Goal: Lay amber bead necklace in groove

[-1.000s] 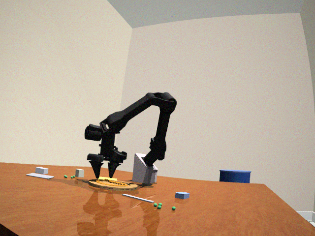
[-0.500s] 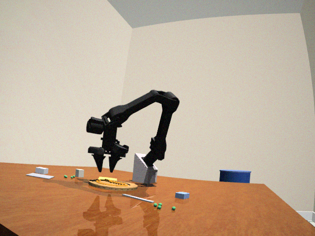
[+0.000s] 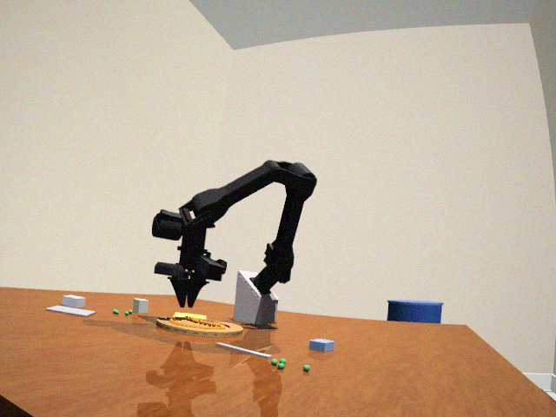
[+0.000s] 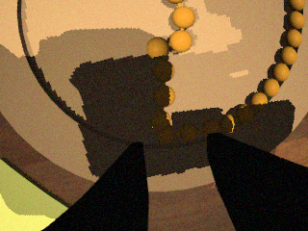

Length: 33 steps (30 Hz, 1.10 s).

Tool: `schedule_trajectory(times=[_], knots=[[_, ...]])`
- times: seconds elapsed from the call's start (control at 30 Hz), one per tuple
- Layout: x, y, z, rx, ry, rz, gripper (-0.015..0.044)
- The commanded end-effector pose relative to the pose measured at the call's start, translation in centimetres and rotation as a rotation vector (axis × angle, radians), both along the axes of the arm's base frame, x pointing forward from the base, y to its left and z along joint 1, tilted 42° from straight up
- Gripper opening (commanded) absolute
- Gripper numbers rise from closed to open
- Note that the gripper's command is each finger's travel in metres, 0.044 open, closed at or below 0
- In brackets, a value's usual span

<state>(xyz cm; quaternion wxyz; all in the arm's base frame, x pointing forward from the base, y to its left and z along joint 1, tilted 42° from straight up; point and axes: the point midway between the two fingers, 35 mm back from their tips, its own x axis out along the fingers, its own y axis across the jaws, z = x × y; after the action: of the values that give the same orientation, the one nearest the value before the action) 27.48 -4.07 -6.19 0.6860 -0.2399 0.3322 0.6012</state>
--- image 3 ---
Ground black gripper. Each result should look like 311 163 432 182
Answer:
154 242 222 308

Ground white rectangular sheet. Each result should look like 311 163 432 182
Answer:
46 305 96 317

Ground light blue flat block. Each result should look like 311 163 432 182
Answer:
309 339 334 352

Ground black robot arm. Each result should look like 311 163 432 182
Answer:
152 160 317 295

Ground white flat bar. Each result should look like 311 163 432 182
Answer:
216 342 272 359

